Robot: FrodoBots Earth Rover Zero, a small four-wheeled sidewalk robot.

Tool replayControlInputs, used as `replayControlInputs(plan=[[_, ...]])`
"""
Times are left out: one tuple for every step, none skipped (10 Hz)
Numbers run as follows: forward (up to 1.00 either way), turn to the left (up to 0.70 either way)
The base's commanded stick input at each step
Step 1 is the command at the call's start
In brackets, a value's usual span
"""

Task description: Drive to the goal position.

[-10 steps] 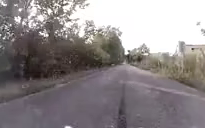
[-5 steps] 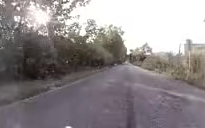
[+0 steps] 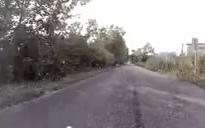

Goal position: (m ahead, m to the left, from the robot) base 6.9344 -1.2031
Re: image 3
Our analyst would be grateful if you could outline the grey asphalt road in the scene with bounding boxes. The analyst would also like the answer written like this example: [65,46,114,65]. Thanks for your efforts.
[0,64,205,128]

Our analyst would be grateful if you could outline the road sign on pole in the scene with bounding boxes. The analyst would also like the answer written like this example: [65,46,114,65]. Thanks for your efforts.
[191,37,200,75]

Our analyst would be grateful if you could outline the row of trees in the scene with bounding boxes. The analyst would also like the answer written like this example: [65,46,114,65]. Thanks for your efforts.
[0,0,130,88]

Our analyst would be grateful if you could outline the distant clump of trees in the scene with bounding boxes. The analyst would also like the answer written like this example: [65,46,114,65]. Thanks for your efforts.
[129,42,156,65]

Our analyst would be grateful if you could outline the overgrown weeds and bushes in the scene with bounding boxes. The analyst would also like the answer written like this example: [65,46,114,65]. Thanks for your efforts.
[135,51,205,92]

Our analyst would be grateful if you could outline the dry grass verge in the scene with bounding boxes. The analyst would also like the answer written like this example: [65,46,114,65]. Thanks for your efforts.
[0,66,115,113]

